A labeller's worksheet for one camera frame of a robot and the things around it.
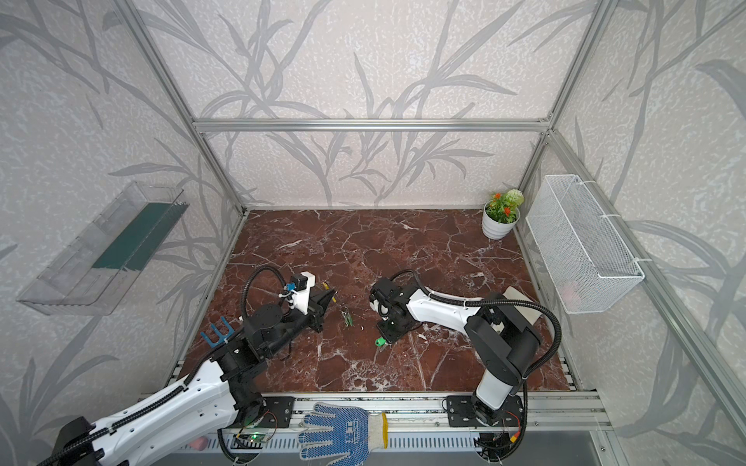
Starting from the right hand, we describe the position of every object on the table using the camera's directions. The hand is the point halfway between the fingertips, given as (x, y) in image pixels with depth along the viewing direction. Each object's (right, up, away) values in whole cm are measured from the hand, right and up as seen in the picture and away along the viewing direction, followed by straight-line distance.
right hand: (388, 326), depth 87 cm
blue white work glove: (-8, -21, -16) cm, 28 cm away
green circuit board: (-32, -22, -17) cm, 42 cm away
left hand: (-13, +15, -14) cm, 24 cm away
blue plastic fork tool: (-51, -3, -1) cm, 51 cm away
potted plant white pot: (+40, +29, +19) cm, 53 cm away
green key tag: (-2, -4, -3) cm, 5 cm away
